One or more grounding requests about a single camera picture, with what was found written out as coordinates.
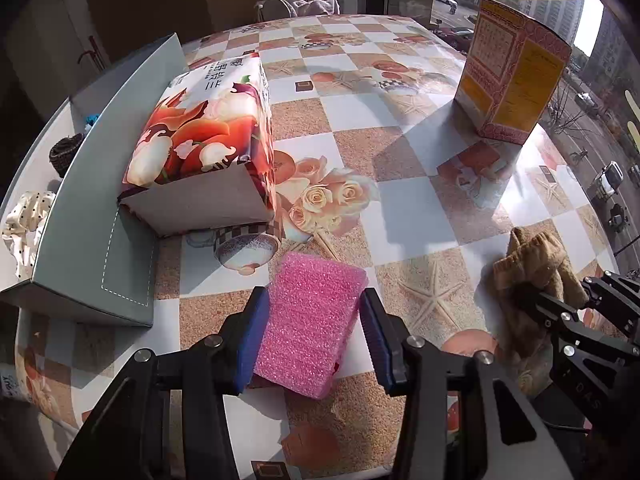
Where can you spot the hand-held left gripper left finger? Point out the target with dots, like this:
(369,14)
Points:
(252,340)

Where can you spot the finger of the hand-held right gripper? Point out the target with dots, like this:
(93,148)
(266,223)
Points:
(612,300)
(570,340)

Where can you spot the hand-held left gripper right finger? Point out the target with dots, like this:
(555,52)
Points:
(375,340)

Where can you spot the pink foam sponge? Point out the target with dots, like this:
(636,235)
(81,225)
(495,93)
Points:
(310,325)

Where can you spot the tan knit scrunchie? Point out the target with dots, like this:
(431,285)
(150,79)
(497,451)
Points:
(535,260)

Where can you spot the grey-green cardboard storage box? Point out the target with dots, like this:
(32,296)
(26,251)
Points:
(100,210)

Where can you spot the white polka dot scrunchie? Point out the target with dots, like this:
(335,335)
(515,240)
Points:
(27,215)

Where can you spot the dark brown scrunchie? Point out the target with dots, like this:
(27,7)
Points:
(65,155)

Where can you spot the blue mesh scrunchie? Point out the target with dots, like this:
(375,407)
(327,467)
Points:
(91,121)

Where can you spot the floral printed tissue box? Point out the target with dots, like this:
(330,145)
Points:
(200,135)

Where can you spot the orange and pink carton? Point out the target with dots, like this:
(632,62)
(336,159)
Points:
(515,75)

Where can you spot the white chair back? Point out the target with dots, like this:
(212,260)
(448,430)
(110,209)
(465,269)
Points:
(275,5)

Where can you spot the brown wooden door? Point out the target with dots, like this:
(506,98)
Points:
(150,15)

